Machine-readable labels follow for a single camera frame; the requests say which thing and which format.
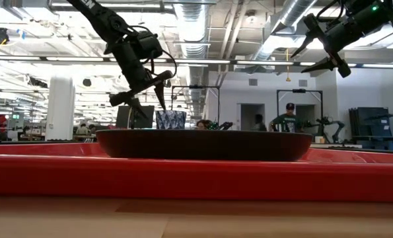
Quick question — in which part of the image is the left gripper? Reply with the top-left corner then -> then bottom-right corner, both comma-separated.
108,41 -> 175,120

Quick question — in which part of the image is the black round plate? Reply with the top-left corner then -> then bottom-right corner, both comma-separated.
95,128 -> 314,163

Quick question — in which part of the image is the yellow hanging pendant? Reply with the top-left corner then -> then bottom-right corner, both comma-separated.
285,48 -> 292,83

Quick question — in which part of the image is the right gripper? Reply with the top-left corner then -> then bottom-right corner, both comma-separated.
289,3 -> 393,79

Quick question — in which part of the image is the red plastic tray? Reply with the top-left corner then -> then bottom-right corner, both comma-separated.
0,142 -> 393,203

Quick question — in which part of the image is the person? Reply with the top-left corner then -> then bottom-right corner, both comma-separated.
195,119 -> 213,130
269,102 -> 303,134
75,123 -> 90,136
252,114 -> 267,132

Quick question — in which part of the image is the dark faceted glass cup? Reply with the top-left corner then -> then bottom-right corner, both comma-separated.
155,110 -> 188,130

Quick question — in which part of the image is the black camera gantry frame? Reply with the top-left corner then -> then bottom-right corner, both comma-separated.
170,85 -> 221,126
276,88 -> 324,136

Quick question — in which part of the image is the silver ceiling air duct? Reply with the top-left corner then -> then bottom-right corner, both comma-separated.
250,0 -> 318,63
172,0 -> 212,118

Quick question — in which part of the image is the white round column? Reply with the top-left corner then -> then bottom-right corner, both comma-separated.
45,75 -> 76,141

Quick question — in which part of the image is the dark blue equipment rack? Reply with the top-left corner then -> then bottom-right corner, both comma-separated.
349,106 -> 393,150

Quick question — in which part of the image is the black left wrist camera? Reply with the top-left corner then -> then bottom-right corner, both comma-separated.
133,30 -> 166,61

